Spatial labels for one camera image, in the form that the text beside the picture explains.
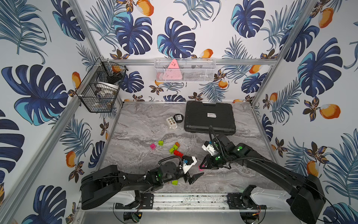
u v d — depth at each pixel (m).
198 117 1.04
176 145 0.94
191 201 0.76
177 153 0.90
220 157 0.65
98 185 0.44
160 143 0.95
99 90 0.92
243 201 0.66
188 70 0.94
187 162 0.62
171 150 0.92
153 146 0.95
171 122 1.04
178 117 1.10
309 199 0.39
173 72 0.90
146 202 0.75
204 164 0.73
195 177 0.65
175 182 0.79
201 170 0.73
